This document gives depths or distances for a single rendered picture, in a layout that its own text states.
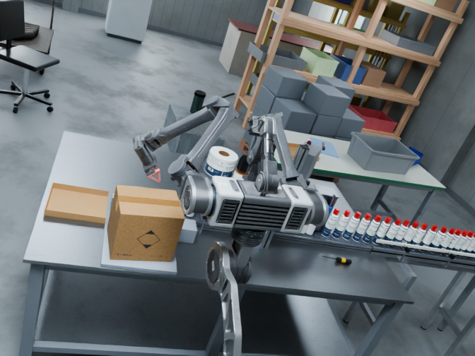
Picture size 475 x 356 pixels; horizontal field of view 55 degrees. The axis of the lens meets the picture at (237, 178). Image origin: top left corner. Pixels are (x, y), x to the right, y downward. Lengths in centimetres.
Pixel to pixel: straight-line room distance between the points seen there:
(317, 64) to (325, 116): 146
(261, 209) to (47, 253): 105
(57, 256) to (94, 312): 70
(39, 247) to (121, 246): 37
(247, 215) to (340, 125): 390
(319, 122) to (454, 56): 320
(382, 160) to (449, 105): 337
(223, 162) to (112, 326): 121
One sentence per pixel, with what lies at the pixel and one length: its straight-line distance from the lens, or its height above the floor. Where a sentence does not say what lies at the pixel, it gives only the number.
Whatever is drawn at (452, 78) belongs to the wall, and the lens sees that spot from 784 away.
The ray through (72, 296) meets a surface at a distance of 297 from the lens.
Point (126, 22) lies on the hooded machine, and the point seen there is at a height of 32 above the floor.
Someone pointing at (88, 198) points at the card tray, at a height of 83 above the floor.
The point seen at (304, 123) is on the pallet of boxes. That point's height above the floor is 74.
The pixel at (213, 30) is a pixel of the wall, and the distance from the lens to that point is 1070.
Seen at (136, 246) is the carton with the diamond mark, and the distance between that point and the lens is 224.
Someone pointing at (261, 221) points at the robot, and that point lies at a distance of 178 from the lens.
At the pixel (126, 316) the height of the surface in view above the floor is 22.
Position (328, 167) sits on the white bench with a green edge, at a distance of 416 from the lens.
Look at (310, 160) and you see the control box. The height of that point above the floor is 144.
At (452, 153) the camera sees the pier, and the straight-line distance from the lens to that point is 727.
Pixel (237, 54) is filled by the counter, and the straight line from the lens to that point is 889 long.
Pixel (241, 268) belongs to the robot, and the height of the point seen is 117.
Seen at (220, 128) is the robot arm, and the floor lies 161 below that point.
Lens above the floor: 233
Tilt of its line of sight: 27 degrees down
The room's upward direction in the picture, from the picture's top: 20 degrees clockwise
